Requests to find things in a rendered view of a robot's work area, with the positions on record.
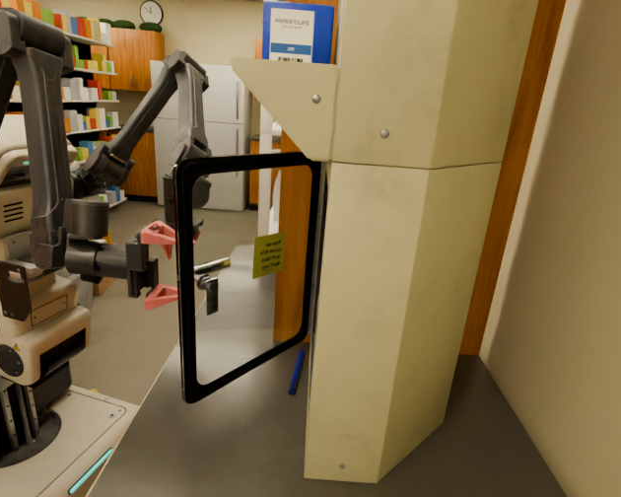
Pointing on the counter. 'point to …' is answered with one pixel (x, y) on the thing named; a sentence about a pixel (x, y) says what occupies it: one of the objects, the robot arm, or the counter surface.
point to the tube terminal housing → (405, 218)
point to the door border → (183, 251)
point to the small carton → (292, 35)
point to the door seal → (192, 261)
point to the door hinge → (316, 246)
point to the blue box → (323, 20)
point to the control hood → (296, 100)
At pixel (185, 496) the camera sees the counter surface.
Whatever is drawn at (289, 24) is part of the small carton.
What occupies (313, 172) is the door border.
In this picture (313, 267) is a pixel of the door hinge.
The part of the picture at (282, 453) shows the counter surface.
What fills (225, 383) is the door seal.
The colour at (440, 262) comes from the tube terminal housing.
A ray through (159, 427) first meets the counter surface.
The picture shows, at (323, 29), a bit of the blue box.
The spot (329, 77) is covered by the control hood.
